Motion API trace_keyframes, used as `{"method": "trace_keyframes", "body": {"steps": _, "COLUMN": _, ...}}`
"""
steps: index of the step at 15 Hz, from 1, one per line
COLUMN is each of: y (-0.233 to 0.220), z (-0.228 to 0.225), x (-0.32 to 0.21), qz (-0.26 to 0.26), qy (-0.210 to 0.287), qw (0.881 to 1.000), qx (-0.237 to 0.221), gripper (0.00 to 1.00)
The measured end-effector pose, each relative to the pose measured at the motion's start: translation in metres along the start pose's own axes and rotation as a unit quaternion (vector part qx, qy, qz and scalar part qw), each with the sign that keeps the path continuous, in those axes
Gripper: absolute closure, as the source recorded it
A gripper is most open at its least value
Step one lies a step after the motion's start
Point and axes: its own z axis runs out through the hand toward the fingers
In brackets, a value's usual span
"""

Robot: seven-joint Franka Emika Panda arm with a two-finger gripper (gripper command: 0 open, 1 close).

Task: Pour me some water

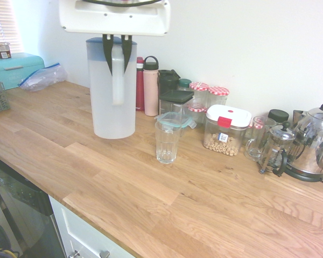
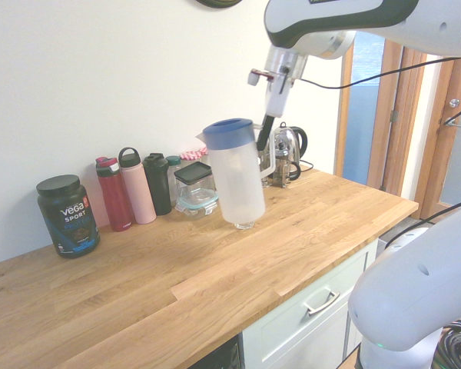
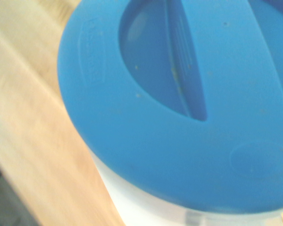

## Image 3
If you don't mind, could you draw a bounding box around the white plastic pitcher blue lid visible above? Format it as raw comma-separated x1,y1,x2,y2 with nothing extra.
57,0,283,226

